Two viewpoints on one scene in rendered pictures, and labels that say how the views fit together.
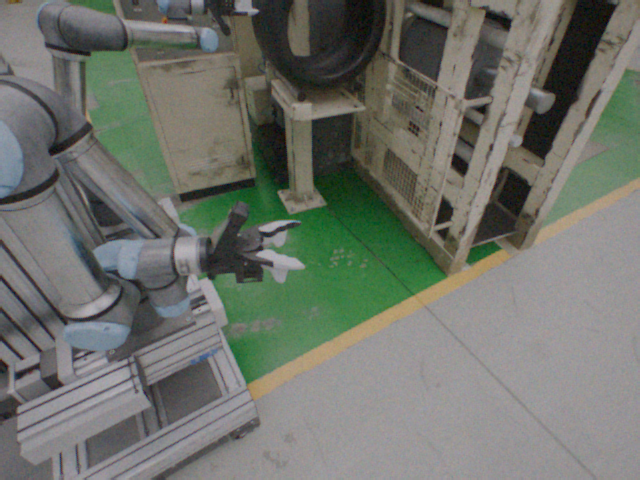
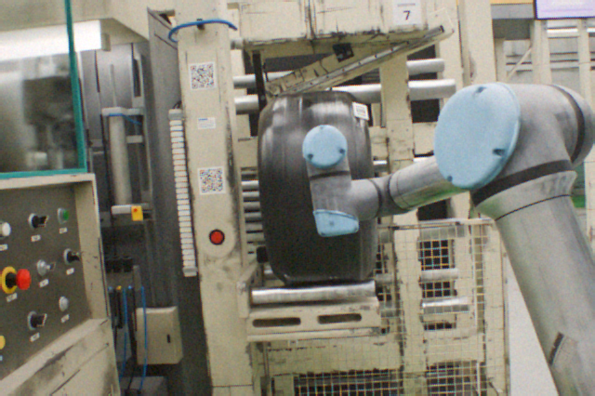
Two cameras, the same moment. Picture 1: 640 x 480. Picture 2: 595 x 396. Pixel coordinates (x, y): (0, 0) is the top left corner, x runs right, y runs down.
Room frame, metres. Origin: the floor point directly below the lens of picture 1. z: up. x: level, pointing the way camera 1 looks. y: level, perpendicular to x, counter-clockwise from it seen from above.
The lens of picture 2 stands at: (1.23, 1.43, 1.26)
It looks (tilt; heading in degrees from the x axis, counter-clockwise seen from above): 4 degrees down; 296
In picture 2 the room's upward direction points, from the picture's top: 5 degrees counter-clockwise
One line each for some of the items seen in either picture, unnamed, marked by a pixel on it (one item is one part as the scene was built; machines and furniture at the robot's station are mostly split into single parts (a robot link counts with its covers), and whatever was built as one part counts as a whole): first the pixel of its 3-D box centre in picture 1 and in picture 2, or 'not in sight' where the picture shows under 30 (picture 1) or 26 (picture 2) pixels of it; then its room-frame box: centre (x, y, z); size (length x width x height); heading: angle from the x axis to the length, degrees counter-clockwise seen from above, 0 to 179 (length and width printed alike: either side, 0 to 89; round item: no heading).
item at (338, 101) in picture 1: (316, 99); (315, 313); (1.88, 0.03, 0.80); 0.37 x 0.36 x 0.02; 112
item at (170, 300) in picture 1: (168, 284); not in sight; (0.53, 0.33, 0.94); 0.11 x 0.08 x 0.11; 5
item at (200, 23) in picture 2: not in sight; (204, 29); (2.11, 0.14, 1.66); 0.19 x 0.19 x 0.06; 22
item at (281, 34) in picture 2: not in sight; (333, 24); (1.88, -0.30, 1.71); 0.61 x 0.25 x 0.15; 22
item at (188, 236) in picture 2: not in sight; (186, 192); (2.18, 0.20, 1.19); 0.05 x 0.04 x 0.48; 112
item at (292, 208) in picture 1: (301, 196); not in sight; (2.11, 0.14, 0.02); 0.27 x 0.27 x 0.04; 22
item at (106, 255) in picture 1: (121, 270); not in sight; (0.63, 0.49, 0.88); 0.13 x 0.12 x 0.14; 5
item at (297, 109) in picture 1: (290, 96); (312, 315); (1.83, 0.16, 0.83); 0.36 x 0.09 x 0.06; 22
